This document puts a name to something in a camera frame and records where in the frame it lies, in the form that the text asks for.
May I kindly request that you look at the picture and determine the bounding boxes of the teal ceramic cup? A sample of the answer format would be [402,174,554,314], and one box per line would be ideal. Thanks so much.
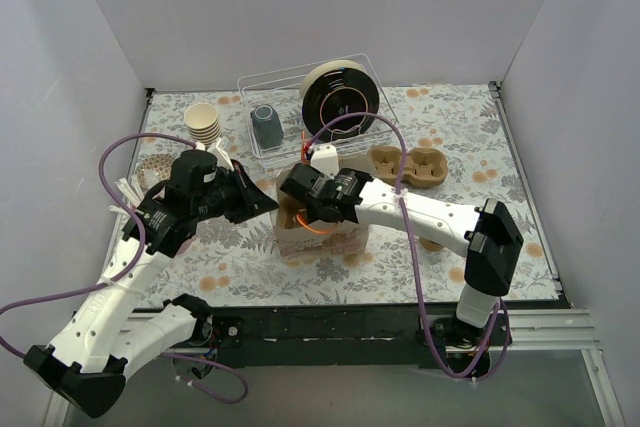
[250,104,284,150]

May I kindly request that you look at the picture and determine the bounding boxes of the brown paper cup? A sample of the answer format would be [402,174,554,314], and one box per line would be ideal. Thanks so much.
[419,238,443,252]

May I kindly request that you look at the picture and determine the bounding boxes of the patterned small bowl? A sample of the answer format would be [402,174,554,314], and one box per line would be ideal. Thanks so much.
[135,154,174,192]

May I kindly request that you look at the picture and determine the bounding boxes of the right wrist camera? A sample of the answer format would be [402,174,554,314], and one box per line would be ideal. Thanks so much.
[301,143,340,178]

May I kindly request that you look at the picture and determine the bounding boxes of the paper takeout bag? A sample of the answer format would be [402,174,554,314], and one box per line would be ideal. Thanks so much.
[270,164,370,258]

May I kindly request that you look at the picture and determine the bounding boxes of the floral table mat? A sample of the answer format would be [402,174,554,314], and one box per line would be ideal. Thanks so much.
[138,85,559,309]

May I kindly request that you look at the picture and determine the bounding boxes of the cream plate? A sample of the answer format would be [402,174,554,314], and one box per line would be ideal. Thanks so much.
[299,59,365,99]

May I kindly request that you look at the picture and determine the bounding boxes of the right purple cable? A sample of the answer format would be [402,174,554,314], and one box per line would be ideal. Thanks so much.
[304,112,512,381]

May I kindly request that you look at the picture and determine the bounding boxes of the black round plate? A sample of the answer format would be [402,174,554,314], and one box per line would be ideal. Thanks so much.
[301,68,380,135]

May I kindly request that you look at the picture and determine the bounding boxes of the pink straw holder cup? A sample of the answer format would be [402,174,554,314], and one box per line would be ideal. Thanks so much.
[177,238,194,255]

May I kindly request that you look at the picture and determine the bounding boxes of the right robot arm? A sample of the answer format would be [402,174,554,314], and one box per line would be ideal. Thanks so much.
[279,163,524,346]

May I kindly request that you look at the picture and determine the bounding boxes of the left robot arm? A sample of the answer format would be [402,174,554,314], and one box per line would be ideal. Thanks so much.
[23,150,278,418]

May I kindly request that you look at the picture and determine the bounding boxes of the clear wire dish rack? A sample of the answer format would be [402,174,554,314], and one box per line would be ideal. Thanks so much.
[237,53,399,170]

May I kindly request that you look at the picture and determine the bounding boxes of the stack of paper cups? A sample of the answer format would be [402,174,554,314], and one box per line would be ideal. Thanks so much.
[183,102,221,147]

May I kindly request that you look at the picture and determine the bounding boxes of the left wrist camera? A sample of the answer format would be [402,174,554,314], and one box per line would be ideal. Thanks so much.
[195,137,234,170]

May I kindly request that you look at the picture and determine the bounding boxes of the white wrapped straws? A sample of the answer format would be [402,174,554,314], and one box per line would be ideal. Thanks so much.
[115,177,144,210]

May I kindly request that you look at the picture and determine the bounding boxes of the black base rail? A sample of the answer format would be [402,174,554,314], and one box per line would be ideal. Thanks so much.
[154,302,516,368]

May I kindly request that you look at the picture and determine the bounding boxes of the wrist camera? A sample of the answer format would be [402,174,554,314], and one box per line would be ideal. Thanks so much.
[301,143,340,178]
[195,137,234,170]

